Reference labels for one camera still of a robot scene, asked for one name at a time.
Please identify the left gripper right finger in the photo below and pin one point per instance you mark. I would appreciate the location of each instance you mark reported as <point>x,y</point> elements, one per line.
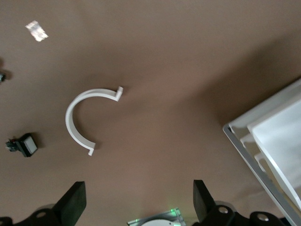
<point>204,202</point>

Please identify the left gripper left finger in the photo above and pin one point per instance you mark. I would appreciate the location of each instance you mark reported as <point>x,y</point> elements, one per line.
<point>70,207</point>

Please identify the small blue electronic component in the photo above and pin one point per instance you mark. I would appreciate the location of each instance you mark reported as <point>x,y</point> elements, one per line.
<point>2,76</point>

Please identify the black switch with white face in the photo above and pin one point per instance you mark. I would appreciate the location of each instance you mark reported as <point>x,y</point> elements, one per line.
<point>27,146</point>

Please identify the white curved plastic bracket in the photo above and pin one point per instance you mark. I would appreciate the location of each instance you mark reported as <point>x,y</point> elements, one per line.
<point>70,124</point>

